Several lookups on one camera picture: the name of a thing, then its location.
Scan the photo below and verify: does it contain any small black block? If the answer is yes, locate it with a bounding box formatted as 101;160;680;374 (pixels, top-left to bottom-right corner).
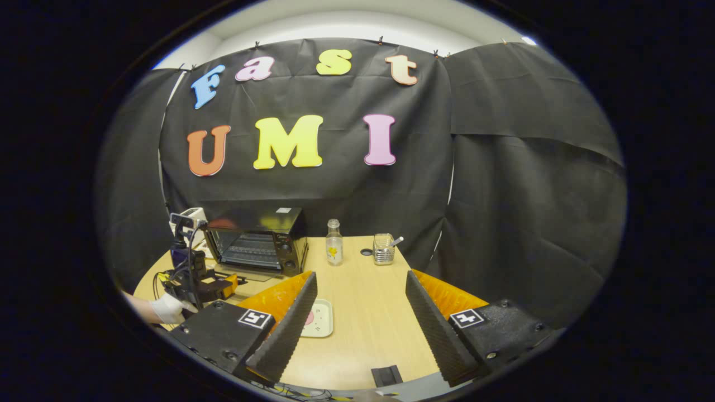
371;365;403;387

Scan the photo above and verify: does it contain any clear ribbed glass cup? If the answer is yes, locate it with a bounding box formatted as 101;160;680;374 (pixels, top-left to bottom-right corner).
373;233;396;265

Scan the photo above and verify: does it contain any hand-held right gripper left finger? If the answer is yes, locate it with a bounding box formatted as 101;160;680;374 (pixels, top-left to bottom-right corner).
169;271;318;385

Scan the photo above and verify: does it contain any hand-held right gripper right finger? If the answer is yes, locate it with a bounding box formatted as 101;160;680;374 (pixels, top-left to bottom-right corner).
405;270;561;387

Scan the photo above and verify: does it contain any white square plate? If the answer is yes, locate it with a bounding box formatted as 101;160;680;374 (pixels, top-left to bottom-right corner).
300;299;334;338

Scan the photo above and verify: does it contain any black electric oven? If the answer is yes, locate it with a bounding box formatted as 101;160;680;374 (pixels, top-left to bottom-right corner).
204;208;309;283

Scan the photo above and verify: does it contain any clear glass bottle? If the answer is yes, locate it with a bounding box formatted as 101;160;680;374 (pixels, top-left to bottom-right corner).
326;219;344;266

